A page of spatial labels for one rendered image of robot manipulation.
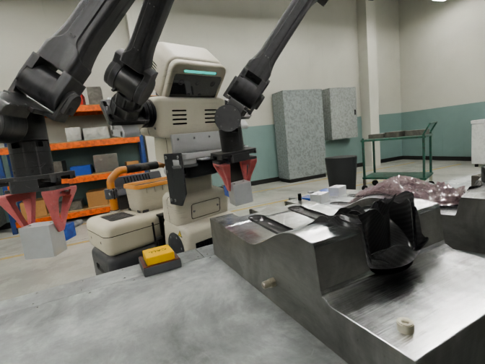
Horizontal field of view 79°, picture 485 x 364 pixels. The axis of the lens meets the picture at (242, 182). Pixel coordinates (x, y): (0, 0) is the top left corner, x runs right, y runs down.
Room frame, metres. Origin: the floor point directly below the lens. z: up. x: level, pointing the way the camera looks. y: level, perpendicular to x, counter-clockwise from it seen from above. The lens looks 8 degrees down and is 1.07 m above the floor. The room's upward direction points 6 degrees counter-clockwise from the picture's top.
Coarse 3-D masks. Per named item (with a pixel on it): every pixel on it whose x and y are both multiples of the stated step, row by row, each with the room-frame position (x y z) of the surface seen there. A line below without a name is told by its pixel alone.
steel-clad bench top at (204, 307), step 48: (48, 288) 0.59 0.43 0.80; (96, 288) 0.56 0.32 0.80; (144, 288) 0.54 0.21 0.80; (192, 288) 0.52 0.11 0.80; (240, 288) 0.50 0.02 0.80; (0, 336) 0.43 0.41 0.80; (48, 336) 0.42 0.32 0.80; (96, 336) 0.41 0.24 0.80; (144, 336) 0.39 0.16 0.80; (192, 336) 0.38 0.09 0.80; (240, 336) 0.37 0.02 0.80; (288, 336) 0.36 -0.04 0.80
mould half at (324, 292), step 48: (240, 240) 0.53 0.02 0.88; (288, 240) 0.39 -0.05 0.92; (336, 240) 0.36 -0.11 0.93; (432, 240) 0.44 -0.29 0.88; (288, 288) 0.40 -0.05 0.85; (336, 288) 0.35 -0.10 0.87; (384, 288) 0.35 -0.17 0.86; (432, 288) 0.34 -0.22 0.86; (480, 288) 0.33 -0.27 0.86; (336, 336) 0.32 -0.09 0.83; (384, 336) 0.27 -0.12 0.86; (432, 336) 0.26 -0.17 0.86; (480, 336) 0.28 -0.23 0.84
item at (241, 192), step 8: (232, 184) 0.73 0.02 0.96; (240, 184) 0.72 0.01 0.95; (248, 184) 0.73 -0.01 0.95; (224, 192) 0.78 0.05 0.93; (232, 192) 0.72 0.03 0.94; (240, 192) 0.72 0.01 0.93; (248, 192) 0.73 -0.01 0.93; (232, 200) 0.73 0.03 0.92; (240, 200) 0.73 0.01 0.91; (248, 200) 0.74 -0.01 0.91
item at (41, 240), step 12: (24, 228) 0.47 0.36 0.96; (36, 228) 0.47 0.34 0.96; (48, 228) 0.47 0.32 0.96; (72, 228) 0.53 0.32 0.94; (24, 240) 0.47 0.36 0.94; (36, 240) 0.47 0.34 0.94; (48, 240) 0.47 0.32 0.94; (60, 240) 0.49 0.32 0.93; (24, 252) 0.47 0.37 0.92; (36, 252) 0.47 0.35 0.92; (48, 252) 0.47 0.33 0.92; (60, 252) 0.48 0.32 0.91
